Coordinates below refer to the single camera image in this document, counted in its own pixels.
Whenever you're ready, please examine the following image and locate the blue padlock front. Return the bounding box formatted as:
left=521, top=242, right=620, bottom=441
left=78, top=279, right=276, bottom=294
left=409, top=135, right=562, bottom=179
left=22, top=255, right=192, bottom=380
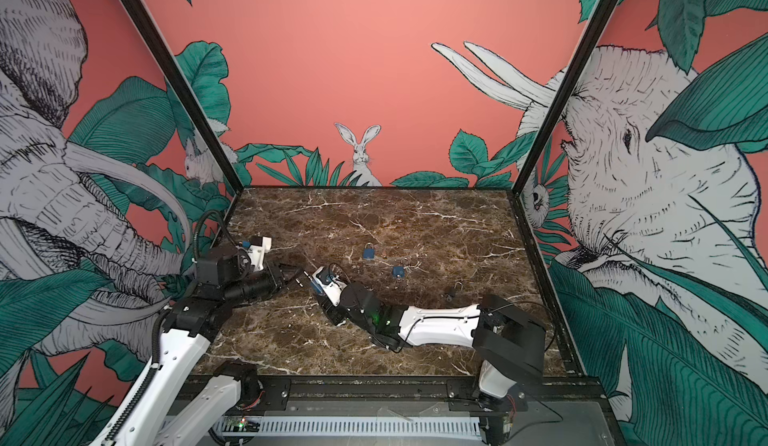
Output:
left=361, top=243, right=376, bottom=260

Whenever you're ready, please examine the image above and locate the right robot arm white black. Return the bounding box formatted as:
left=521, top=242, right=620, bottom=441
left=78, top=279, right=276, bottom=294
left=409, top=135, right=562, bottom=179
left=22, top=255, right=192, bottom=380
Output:
left=313, top=282, right=546, bottom=399

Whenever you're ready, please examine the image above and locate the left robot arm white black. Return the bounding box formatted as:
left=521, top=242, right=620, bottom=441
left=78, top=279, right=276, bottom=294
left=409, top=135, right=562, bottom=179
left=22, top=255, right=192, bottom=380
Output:
left=93, top=238, right=303, bottom=445

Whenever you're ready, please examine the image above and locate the small green circuit board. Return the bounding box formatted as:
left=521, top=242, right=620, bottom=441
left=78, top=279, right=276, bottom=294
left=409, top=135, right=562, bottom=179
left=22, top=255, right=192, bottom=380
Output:
left=222, top=418, right=261, bottom=434

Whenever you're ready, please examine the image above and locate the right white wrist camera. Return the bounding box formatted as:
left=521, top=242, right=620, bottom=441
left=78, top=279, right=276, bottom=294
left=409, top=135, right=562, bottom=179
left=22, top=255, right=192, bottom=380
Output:
left=311, top=265, right=346, bottom=307

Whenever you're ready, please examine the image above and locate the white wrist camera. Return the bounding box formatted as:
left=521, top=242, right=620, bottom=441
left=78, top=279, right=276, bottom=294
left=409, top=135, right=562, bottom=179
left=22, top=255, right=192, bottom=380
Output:
left=311, top=265, right=346, bottom=307
left=242, top=236, right=272, bottom=273

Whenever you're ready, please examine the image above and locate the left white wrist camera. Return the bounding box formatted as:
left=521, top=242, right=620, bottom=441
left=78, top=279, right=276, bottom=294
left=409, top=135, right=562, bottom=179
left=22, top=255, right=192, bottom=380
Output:
left=242, top=236, right=272, bottom=273

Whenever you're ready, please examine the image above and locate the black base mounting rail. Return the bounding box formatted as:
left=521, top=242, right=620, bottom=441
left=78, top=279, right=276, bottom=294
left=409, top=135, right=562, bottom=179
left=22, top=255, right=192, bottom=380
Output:
left=233, top=375, right=610, bottom=414

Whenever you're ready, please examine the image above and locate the white slotted cable duct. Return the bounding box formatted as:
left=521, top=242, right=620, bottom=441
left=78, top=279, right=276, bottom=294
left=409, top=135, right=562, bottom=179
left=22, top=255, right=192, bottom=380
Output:
left=213, top=416, right=483, bottom=439

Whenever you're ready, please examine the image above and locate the left black frame post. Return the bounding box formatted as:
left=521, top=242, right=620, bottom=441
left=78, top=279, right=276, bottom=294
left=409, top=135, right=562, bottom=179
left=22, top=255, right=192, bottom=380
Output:
left=98, top=0, right=245, bottom=194

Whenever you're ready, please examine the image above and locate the black frame post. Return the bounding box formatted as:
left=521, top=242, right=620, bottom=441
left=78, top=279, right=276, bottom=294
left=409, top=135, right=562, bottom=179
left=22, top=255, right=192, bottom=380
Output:
left=98, top=0, right=245, bottom=194
left=511, top=0, right=636, bottom=194

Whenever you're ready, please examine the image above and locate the right black frame post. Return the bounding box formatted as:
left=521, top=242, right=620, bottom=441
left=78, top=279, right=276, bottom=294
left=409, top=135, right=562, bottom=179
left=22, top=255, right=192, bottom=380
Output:
left=511, top=0, right=636, bottom=194

